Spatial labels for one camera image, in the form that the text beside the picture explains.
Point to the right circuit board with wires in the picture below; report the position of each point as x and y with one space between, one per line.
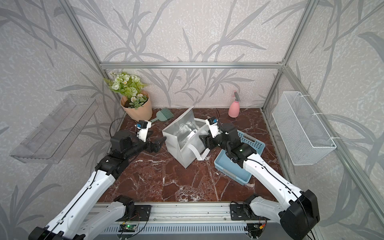
254 228

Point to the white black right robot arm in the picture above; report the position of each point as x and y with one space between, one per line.
297 211

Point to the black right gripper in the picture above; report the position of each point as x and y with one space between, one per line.
208 140

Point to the white insulated delivery bag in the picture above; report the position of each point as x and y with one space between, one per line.
183 141

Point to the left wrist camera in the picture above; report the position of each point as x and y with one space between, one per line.
143 128

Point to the white wire mesh basket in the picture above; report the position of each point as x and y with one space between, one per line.
305 137

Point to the clear plastic wall shelf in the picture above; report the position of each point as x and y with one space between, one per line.
50 141

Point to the artificial green white plant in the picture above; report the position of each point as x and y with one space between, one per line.
129 86

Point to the green circuit board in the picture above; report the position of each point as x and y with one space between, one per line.
128 228

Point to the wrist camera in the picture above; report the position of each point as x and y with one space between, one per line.
143 128
213 124

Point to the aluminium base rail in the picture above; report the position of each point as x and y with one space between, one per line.
195 218

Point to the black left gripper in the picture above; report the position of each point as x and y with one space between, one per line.
155 148

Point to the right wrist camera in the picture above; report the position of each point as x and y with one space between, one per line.
213 124

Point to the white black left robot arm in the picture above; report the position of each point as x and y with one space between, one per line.
70 223

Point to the small green hand brush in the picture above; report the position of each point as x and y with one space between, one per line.
163 115

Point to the pink spray bottle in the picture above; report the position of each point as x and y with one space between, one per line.
234 109

